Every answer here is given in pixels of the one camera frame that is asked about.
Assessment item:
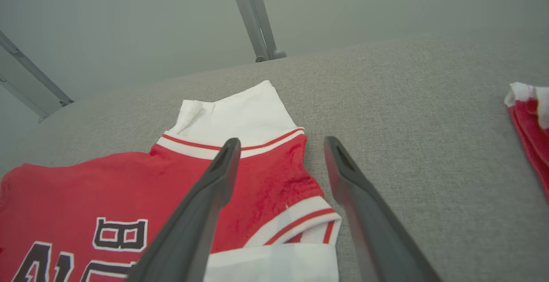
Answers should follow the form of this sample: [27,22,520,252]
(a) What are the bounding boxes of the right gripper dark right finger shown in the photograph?
[324,136,442,282]

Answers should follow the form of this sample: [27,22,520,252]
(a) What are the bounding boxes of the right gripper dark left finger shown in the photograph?
[127,138,242,282]

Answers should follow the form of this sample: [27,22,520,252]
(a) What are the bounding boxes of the red jersey with white sleeves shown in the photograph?
[0,80,342,282]

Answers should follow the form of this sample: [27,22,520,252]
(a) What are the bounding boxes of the red shorts with white stripe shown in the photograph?
[505,82,549,203]

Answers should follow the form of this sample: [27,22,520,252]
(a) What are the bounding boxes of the grey metal frame rail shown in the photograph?
[0,31,74,123]

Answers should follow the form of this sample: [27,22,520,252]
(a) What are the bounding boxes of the grey metal post bracket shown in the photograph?
[226,0,279,63]

